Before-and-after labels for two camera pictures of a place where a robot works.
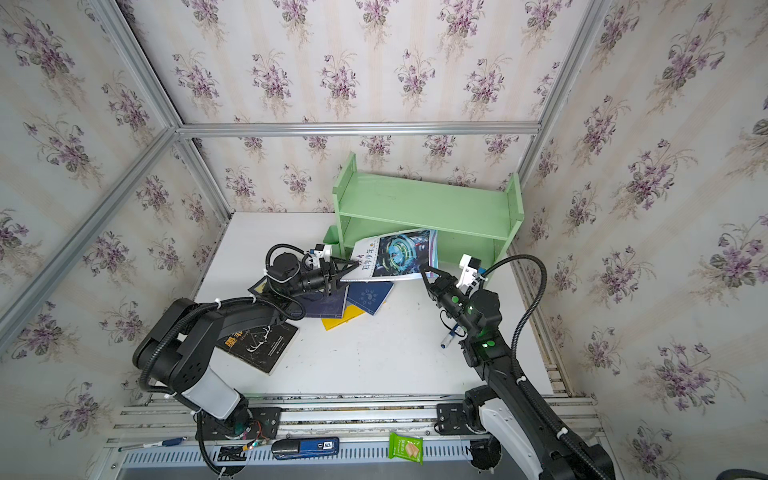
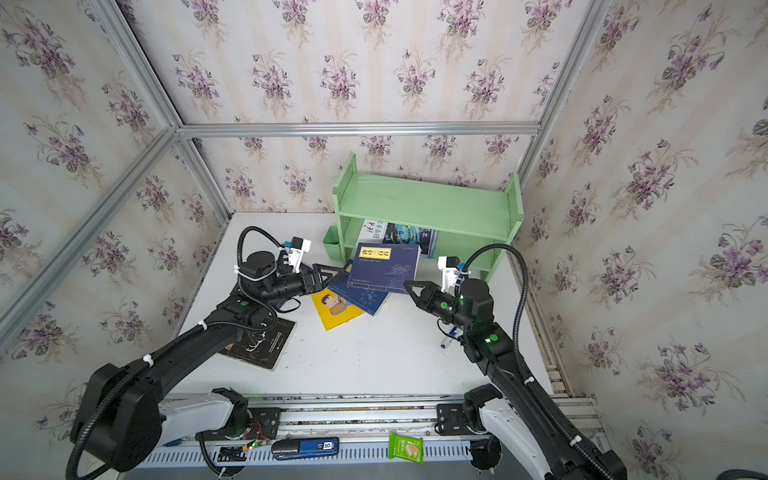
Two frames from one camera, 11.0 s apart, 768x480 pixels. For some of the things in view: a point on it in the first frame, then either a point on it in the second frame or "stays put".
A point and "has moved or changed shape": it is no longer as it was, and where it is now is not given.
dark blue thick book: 320,306 -> 384,266
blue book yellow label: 369,296 stays put
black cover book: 260,347 stays put
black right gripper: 441,285 -> 425,297
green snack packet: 411,448 stays put
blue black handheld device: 294,448 stays put
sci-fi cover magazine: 394,255 has moved or changed shape
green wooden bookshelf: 467,219 stays put
